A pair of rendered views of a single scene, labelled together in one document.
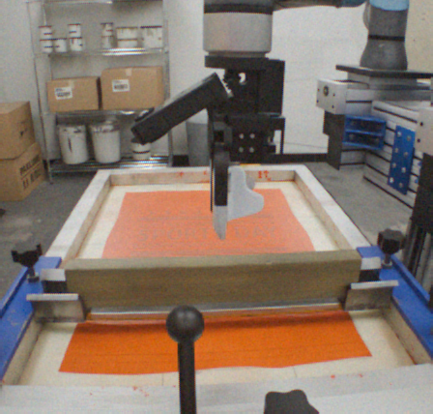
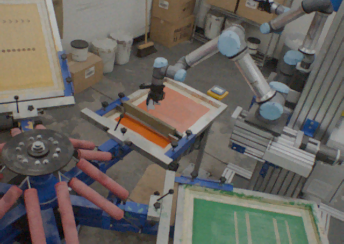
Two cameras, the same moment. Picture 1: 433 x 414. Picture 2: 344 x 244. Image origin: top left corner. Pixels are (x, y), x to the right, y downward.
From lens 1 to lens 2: 190 cm
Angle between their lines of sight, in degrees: 30
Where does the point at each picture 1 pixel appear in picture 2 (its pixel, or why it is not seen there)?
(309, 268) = (163, 126)
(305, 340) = (157, 139)
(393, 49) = (282, 78)
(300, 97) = not seen: outside the picture
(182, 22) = not seen: outside the picture
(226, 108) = (152, 90)
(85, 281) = (126, 106)
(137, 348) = (129, 123)
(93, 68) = not seen: outside the picture
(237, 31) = (153, 80)
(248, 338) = (148, 133)
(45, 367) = (112, 117)
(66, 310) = (121, 109)
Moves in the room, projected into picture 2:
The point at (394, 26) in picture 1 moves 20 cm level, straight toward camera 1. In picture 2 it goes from (286, 70) to (263, 73)
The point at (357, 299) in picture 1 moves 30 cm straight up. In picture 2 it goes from (170, 138) to (178, 99)
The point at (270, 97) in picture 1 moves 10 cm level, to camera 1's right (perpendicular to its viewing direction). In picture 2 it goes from (159, 91) to (172, 99)
